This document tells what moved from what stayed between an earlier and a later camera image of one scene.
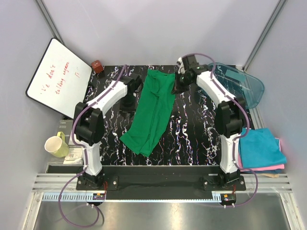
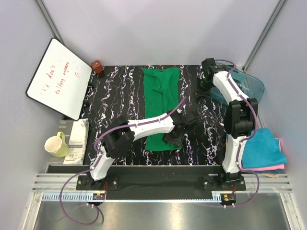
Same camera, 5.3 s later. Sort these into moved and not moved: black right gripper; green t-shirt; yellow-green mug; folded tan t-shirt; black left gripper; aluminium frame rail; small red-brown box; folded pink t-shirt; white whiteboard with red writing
Moved: black right gripper; green t-shirt; black left gripper
Not moved: folded pink t-shirt; yellow-green mug; white whiteboard with red writing; folded tan t-shirt; aluminium frame rail; small red-brown box
